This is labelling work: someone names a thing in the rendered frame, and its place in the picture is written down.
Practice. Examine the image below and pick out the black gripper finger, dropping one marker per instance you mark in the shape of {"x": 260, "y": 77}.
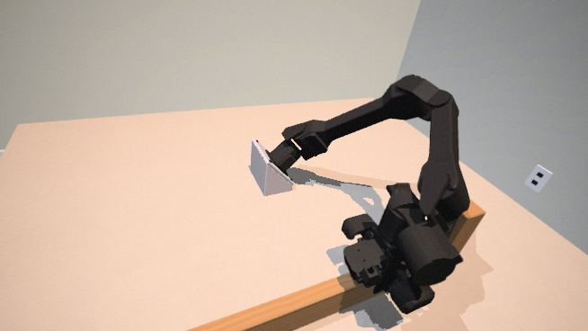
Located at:
{"x": 382, "y": 286}

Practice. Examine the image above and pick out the brown wooden board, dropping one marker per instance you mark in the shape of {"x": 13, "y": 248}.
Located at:
{"x": 298, "y": 308}

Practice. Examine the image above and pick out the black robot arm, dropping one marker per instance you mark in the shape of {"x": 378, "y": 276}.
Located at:
{"x": 423, "y": 244}

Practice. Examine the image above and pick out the brown wooden post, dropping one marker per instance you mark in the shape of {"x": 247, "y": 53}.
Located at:
{"x": 466, "y": 225}

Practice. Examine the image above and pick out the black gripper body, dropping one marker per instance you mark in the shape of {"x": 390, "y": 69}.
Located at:
{"x": 407, "y": 295}

